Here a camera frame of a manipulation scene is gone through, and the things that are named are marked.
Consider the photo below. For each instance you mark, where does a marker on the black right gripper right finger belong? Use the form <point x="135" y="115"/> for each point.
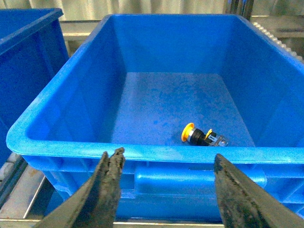
<point x="244" y="204"/>

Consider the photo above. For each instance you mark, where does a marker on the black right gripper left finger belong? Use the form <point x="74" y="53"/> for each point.
<point x="97" y="199"/>

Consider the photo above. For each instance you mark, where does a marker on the yellow mushroom push button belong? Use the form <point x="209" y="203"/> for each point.
<point x="196" y="137"/>

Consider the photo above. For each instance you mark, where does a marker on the blue bin with buttons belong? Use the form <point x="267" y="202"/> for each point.
<point x="32" y="51"/>

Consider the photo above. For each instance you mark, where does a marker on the blue target bin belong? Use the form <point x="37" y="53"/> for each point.
<point x="138" y="80"/>

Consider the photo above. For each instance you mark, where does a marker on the white roller track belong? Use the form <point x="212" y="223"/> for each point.
<point x="278" y="41"/>

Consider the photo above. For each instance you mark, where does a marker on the metal rack front rail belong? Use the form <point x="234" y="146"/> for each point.
<point x="45" y="223"/>

